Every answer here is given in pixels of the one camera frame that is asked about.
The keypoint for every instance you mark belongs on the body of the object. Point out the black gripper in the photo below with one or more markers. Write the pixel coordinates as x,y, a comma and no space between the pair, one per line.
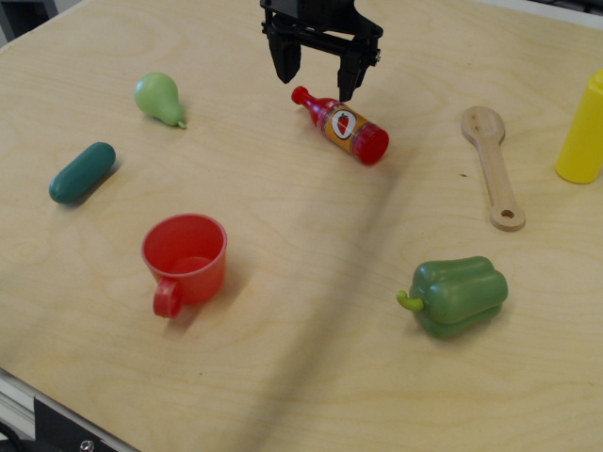
335,27

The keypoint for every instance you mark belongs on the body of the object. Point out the dark green toy cucumber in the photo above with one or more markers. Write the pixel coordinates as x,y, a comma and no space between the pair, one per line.
83,173

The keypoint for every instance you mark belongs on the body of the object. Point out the red plastic cup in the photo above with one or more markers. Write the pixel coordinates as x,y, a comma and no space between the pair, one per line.
186,255

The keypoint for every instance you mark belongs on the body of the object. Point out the red toy ketchup bottle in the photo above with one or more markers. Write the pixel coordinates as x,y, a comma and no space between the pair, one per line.
362,139

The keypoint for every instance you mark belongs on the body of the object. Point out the light green toy pear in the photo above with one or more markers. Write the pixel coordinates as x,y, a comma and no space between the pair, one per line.
156,95

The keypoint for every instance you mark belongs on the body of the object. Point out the wooden spoon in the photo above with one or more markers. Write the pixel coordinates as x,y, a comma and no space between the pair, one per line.
485,130

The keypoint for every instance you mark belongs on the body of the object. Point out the green toy bell pepper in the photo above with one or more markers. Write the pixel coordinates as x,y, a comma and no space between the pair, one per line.
450,296

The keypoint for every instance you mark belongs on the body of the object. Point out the yellow plastic bottle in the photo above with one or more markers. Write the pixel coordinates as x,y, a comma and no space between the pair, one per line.
580,159

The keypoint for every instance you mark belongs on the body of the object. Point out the aluminium table frame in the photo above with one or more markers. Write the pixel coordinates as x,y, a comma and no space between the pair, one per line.
17,416

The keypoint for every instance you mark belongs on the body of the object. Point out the black corner bracket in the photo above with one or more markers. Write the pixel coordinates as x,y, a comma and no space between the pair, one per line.
68,431

